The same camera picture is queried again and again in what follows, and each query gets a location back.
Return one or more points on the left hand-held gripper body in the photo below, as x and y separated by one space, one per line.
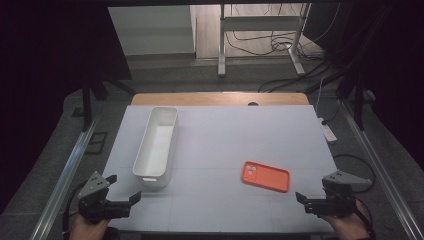
95 203

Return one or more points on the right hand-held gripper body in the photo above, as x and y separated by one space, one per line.
333 205

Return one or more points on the orange phone case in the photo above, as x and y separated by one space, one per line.
268 177

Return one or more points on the person's right hand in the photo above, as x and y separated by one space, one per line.
350 226

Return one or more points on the person's left hand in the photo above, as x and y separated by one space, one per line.
86 230

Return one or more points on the white plastic storage box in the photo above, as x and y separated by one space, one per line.
156 146

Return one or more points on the white power strip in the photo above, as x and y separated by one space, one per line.
328 131

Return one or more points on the black metal stand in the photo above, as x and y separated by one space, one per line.
87 103
359 103

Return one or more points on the white table mat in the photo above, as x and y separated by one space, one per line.
226 140

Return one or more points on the wooden table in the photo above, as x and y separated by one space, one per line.
216 99

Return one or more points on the dark curtain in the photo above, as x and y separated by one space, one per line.
43 66
393 66

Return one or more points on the white cabinet panel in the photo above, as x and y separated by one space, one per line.
150 30

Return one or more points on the aluminium rail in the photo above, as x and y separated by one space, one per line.
66 180
380 173

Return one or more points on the white metal desk frame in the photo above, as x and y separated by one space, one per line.
221 40

